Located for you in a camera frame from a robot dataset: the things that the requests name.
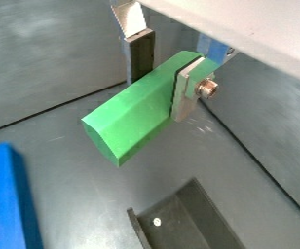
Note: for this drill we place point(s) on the blue foam shape-sorting block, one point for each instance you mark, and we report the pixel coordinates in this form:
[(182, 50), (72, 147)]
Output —
[(19, 230)]

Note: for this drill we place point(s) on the green hexagonal prism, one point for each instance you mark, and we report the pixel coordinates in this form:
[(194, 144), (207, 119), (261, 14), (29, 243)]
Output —
[(126, 121)]

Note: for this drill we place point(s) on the black curved cradle stand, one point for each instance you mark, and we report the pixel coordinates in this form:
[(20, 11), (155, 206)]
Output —
[(184, 221)]

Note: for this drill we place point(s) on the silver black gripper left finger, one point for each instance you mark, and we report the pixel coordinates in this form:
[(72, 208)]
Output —
[(138, 38)]

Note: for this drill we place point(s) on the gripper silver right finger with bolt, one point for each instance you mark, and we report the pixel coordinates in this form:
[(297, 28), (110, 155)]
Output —
[(195, 77)]

